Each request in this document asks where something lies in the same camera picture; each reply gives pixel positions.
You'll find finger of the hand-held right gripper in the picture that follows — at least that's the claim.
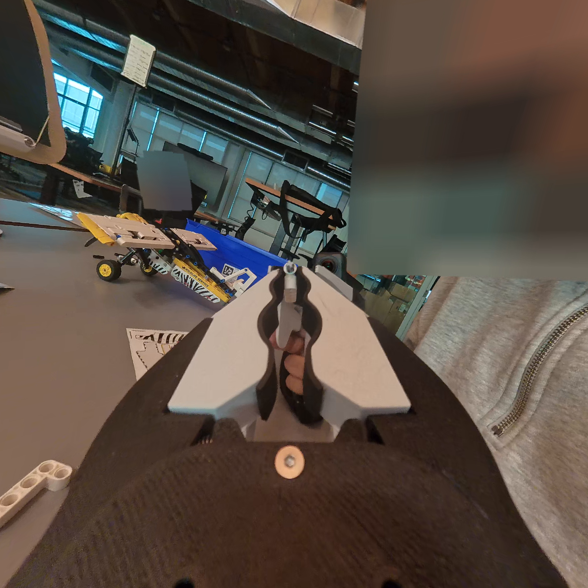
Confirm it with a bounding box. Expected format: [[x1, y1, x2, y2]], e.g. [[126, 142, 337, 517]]
[[316, 268, 366, 314]]

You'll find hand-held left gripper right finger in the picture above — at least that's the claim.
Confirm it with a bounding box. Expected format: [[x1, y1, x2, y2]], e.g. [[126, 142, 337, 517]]
[[295, 266, 412, 443]]

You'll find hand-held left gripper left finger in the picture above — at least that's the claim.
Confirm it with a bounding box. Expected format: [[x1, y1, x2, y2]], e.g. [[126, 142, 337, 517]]
[[168, 266, 285, 443]]

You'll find lego sticker sheet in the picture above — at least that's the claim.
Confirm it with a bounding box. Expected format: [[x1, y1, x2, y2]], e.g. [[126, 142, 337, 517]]
[[126, 327, 190, 381]]

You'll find yellow white lego vehicle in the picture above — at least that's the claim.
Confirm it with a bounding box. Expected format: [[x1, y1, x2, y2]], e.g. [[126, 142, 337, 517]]
[[76, 211, 258, 305]]

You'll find white angled lego beam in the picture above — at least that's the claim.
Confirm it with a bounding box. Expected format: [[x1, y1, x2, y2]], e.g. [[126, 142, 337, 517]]
[[0, 460, 73, 529]]

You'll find person's right hand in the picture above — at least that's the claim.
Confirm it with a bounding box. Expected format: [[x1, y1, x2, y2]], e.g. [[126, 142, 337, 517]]
[[269, 330, 307, 397]]

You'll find stack of cardboard boxes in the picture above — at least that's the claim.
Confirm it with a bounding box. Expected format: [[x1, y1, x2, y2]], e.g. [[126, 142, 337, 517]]
[[358, 276, 437, 341]]

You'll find blue plastic bin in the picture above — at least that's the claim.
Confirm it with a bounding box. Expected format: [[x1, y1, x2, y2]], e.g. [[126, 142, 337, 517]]
[[185, 218, 289, 295]]

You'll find wooden top standing desk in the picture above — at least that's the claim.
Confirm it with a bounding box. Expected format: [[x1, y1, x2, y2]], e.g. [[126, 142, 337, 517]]
[[245, 178, 347, 262]]

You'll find grey zip hoodie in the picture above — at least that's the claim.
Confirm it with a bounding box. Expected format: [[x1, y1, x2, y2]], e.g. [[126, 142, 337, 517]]
[[404, 276, 588, 588]]

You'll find grey monitor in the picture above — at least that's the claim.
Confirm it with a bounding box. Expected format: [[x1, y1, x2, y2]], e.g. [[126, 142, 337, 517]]
[[163, 141, 229, 208]]

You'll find white printed paper sheet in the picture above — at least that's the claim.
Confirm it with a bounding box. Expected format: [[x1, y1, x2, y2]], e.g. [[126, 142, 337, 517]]
[[30, 202, 81, 221]]

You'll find white sign on pole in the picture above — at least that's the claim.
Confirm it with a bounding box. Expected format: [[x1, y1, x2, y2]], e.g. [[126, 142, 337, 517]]
[[112, 34, 157, 175]]

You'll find black beige chair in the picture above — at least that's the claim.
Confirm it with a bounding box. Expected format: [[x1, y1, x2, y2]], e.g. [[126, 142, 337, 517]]
[[0, 0, 68, 164]]

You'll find black strap bag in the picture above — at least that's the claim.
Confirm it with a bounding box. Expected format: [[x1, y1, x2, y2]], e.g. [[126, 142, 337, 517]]
[[280, 180, 347, 236]]

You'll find thin black cable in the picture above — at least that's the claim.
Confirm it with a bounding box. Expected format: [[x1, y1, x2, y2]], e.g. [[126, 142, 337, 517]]
[[0, 220, 90, 235]]

